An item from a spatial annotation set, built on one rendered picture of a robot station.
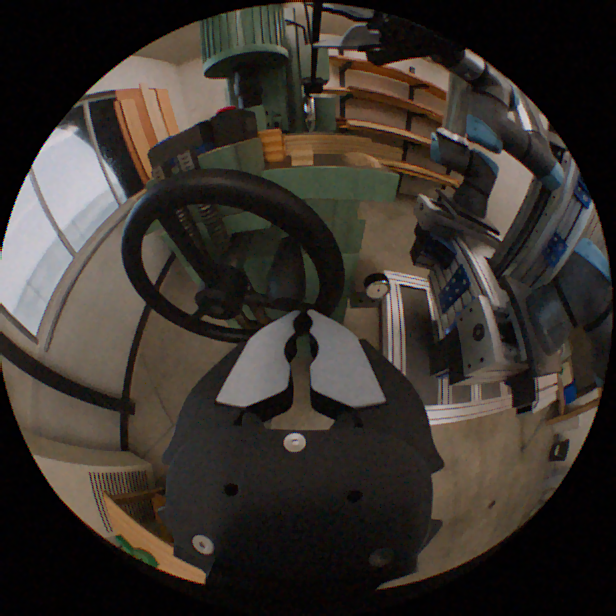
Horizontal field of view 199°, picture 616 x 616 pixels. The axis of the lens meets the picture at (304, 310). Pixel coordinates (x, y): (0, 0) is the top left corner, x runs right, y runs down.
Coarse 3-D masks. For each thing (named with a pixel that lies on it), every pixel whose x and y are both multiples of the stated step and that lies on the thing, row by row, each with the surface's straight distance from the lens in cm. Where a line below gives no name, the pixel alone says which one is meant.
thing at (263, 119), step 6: (246, 108) 44; (252, 108) 43; (258, 108) 43; (264, 108) 44; (258, 114) 43; (264, 114) 43; (270, 114) 50; (258, 120) 43; (264, 120) 42; (270, 120) 49; (258, 126) 43; (264, 126) 42; (270, 126) 48
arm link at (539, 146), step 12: (528, 108) 58; (516, 120) 56; (528, 120) 53; (540, 120) 58; (528, 132) 50; (540, 132) 52; (528, 144) 44; (540, 144) 47; (528, 156) 44; (540, 156) 45; (552, 156) 49; (528, 168) 46; (540, 168) 46; (552, 168) 47; (540, 180) 48; (552, 180) 47
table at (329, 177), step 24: (264, 168) 34; (288, 168) 31; (312, 168) 31; (336, 168) 31; (360, 168) 32; (312, 192) 32; (336, 192) 32; (360, 192) 33; (384, 192) 35; (240, 216) 24; (168, 240) 32
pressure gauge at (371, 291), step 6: (372, 276) 40; (378, 276) 40; (384, 276) 41; (366, 282) 41; (372, 282) 39; (378, 282) 39; (384, 282) 40; (366, 288) 40; (372, 288) 41; (378, 288) 41; (384, 288) 42; (390, 288) 42; (366, 294) 41; (372, 294) 42; (378, 294) 43; (384, 294) 44
